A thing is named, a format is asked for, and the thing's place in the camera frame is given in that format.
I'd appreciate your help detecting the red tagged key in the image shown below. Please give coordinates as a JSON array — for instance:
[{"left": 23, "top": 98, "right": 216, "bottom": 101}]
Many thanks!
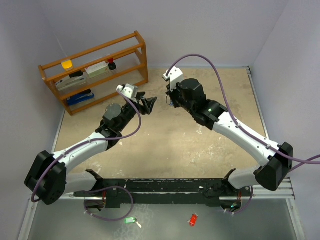
[{"left": 187, "top": 213, "right": 198, "bottom": 227}]

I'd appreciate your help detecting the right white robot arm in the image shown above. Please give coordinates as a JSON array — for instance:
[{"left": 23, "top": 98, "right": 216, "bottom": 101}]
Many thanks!
[{"left": 166, "top": 78, "right": 293, "bottom": 196}]

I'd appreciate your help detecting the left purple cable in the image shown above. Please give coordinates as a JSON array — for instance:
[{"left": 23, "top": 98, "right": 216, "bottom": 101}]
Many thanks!
[{"left": 30, "top": 90, "right": 143, "bottom": 203}]

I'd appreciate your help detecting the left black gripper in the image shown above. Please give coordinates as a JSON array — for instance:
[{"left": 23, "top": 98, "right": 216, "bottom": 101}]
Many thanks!
[{"left": 117, "top": 92, "right": 156, "bottom": 131}]

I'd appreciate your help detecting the red black bottle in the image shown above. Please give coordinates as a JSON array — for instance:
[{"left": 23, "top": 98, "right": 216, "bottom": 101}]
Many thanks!
[{"left": 107, "top": 58, "right": 117, "bottom": 71}]

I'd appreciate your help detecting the blue stapler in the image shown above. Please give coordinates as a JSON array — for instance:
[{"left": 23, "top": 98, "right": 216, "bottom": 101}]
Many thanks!
[{"left": 67, "top": 89, "right": 95, "bottom": 106}]

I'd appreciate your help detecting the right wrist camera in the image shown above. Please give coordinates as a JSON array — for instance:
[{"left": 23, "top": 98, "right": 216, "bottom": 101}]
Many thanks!
[{"left": 162, "top": 66, "right": 184, "bottom": 92}]

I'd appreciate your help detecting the black white stapler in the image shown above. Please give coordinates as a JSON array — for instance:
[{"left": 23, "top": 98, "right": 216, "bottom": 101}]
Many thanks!
[{"left": 55, "top": 71, "right": 88, "bottom": 91}]

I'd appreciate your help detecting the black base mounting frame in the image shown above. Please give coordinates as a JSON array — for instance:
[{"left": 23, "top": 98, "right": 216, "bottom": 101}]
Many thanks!
[{"left": 74, "top": 170, "right": 251, "bottom": 209}]

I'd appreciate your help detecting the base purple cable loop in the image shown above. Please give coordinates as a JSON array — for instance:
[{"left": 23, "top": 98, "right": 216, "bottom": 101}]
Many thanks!
[{"left": 83, "top": 184, "right": 135, "bottom": 222}]

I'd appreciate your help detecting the white cardboard box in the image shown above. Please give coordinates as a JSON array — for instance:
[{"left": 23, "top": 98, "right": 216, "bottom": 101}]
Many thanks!
[{"left": 85, "top": 61, "right": 109, "bottom": 78}]

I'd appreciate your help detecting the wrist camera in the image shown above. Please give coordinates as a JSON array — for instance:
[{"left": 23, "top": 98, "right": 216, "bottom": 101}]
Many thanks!
[
  {"left": 116, "top": 83, "right": 138, "bottom": 99},
  {"left": 162, "top": 66, "right": 184, "bottom": 92}
]

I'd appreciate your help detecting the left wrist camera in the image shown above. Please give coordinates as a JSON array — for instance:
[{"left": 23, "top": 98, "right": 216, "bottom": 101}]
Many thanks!
[{"left": 116, "top": 83, "right": 138, "bottom": 99}]

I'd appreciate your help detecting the orange wooden shelf rack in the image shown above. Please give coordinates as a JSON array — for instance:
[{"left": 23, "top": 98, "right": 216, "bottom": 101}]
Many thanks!
[{"left": 38, "top": 31, "right": 149, "bottom": 116}]

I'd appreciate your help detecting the green tagged key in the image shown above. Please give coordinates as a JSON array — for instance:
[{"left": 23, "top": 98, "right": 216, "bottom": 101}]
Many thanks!
[{"left": 124, "top": 217, "right": 142, "bottom": 228}]

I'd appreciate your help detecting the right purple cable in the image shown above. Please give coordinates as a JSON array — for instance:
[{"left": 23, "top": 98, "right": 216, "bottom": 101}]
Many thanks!
[{"left": 167, "top": 53, "right": 320, "bottom": 165}]

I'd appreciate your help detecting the yellow lidded container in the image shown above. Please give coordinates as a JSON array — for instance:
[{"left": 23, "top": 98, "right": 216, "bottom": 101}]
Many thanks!
[{"left": 61, "top": 59, "right": 74, "bottom": 72}]

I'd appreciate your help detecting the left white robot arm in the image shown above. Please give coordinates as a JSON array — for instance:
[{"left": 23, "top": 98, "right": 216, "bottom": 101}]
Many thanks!
[{"left": 24, "top": 92, "right": 157, "bottom": 205}]

